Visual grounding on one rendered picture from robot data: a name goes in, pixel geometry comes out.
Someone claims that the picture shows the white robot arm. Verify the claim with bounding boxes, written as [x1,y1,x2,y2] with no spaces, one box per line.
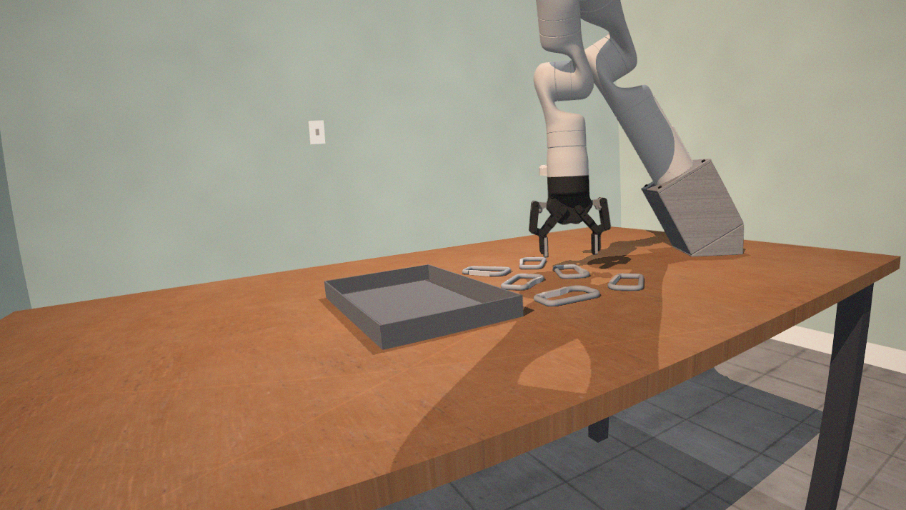
[534,0,693,185]

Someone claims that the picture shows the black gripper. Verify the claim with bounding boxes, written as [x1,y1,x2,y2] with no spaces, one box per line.
[529,175,611,258]

